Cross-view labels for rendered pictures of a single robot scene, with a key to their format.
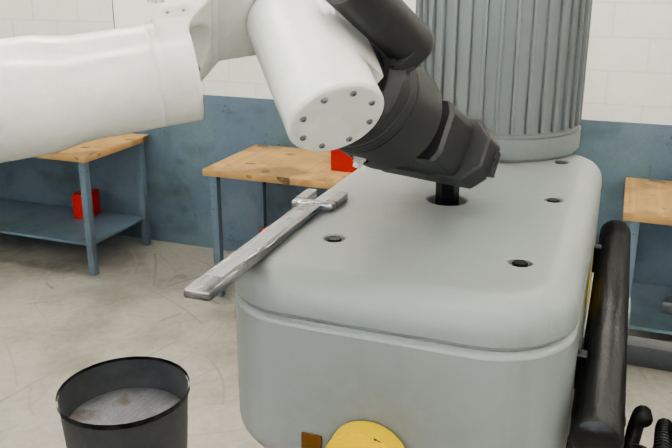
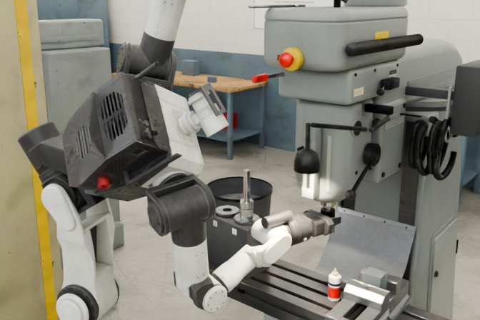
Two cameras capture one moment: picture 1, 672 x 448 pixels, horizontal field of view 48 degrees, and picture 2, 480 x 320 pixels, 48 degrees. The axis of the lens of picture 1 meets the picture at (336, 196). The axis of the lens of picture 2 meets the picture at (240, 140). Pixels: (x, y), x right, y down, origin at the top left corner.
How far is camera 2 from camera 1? 1.02 m
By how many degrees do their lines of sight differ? 17
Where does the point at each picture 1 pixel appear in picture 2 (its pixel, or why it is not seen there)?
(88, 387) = (221, 188)
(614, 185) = not seen: outside the picture
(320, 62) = not seen: outside the picture
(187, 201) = (287, 123)
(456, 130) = not seen: outside the picture
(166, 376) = (261, 188)
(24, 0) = (206, 2)
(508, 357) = (326, 23)
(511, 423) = (328, 43)
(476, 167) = not seen: outside the picture
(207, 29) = not seen: outside the picture
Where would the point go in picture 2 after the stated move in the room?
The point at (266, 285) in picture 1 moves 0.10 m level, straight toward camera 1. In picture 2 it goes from (271, 12) to (264, 13)
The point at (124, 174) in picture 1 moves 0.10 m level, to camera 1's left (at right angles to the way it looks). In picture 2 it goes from (252, 105) to (245, 105)
